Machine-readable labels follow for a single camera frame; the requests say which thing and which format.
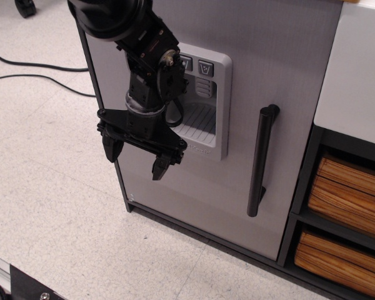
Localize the black bar door handle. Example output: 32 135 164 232
247 104 280 218

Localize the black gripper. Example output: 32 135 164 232
97 109 187 181

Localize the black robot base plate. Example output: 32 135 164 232
10 265 65 300

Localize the grey toy fridge door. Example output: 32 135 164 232
80 0 343 262

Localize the black caster wheel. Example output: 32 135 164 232
14 0 36 18

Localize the dark grey fridge cabinet frame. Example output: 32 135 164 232
77 24 375 299

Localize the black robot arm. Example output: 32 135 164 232
68 1 188 181

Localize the black floor cable upper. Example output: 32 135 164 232
0 49 89 73

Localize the black floor cable lower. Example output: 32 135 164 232
0 74 96 98

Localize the black floor cable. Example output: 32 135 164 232
0 74 96 98
0 49 89 73

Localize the white upper cabinet door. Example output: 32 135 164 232
314 1 375 144

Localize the grey water dispenser panel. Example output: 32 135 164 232
172 43 233 161

